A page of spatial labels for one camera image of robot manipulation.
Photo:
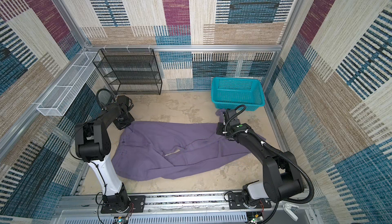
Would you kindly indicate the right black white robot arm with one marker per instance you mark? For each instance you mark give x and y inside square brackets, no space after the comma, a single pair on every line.
[281,180]

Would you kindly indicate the black wire mesh shelf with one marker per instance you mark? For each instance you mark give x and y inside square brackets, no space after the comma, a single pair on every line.
[129,71]

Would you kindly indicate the white handle tool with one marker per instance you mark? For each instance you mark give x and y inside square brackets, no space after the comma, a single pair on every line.
[288,209]

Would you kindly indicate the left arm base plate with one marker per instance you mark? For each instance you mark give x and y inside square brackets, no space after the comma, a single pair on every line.
[134,204]

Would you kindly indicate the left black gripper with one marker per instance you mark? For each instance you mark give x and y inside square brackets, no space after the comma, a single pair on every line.
[121,126]

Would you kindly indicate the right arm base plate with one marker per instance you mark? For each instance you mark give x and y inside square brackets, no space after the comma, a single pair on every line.
[239,200]

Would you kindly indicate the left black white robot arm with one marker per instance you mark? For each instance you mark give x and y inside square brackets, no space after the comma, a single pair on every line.
[93,146]

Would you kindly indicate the white wire mesh tray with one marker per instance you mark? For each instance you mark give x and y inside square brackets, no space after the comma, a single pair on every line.
[63,94]

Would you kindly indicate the aluminium mounting rail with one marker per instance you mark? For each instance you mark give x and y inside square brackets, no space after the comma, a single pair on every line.
[208,207]

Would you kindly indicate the purple trousers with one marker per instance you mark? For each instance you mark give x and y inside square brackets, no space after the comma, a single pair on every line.
[152,149]

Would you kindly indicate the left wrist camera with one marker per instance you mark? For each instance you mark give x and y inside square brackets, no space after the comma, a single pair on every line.
[124,101]

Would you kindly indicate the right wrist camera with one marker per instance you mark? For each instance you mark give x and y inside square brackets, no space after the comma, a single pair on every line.
[229,116]

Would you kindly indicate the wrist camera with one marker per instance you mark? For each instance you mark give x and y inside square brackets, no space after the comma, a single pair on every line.
[124,101]
[229,116]

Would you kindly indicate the teal plastic basket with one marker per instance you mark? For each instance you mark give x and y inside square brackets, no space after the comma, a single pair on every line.
[230,92]

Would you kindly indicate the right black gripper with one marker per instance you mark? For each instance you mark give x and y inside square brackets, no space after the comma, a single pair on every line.
[219,129]

